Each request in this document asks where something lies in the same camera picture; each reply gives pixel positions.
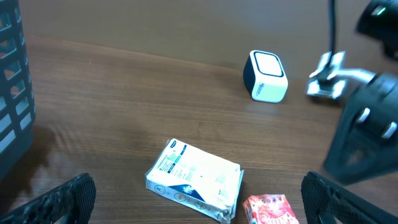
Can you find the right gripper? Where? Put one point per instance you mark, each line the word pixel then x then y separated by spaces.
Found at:
pixel 365 142

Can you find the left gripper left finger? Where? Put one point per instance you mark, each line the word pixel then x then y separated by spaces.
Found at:
pixel 71 202

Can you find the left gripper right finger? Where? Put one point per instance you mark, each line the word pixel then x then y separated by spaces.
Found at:
pixel 327 203

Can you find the white blue carton box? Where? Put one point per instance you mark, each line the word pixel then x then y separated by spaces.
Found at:
pixel 197 179

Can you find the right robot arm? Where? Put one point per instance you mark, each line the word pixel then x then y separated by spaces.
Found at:
pixel 379 21

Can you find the white barcode scanner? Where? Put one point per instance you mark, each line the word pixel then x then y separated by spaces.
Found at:
pixel 264 77

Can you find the grey plastic mesh basket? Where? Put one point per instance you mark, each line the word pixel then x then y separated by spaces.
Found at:
pixel 18 110

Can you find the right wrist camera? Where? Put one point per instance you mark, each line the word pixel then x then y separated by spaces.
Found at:
pixel 333 82

